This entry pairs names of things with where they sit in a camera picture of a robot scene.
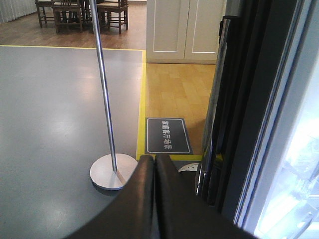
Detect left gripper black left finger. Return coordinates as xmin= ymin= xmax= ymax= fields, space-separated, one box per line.
xmin=67 ymin=155 xmax=160 ymax=239

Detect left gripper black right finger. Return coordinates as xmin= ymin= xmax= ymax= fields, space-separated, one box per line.
xmin=156 ymin=154 xmax=254 ymax=239

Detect open fridge door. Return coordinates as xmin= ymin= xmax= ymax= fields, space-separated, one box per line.
xmin=195 ymin=0 xmax=319 ymax=239

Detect steel pole stand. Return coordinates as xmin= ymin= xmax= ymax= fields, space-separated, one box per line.
xmin=90 ymin=0 xmax=137 ymax=191

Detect dark floor sign label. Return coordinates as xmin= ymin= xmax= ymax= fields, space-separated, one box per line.
xmin=145 ymin=118 xmax=192 ymax=155

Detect white cabinet doors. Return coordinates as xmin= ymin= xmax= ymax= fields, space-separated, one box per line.
xmin=146 ymin=0 xmax=226 ymax=64

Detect wooden chair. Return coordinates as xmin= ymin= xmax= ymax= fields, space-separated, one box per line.
xmin=35 ymin=0 xmax=129 ymax=33

